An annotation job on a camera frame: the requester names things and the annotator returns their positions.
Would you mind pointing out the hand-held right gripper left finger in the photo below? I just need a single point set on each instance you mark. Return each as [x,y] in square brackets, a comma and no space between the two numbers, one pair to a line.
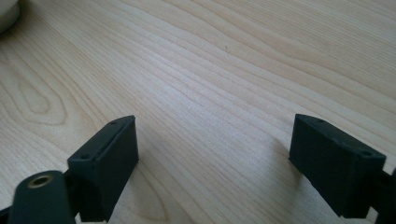
[106,168]

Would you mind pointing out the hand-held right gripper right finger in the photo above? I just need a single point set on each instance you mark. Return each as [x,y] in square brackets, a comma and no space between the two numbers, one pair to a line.
[336,168]

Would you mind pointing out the white round object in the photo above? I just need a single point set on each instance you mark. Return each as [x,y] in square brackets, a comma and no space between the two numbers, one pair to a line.
[7,14]

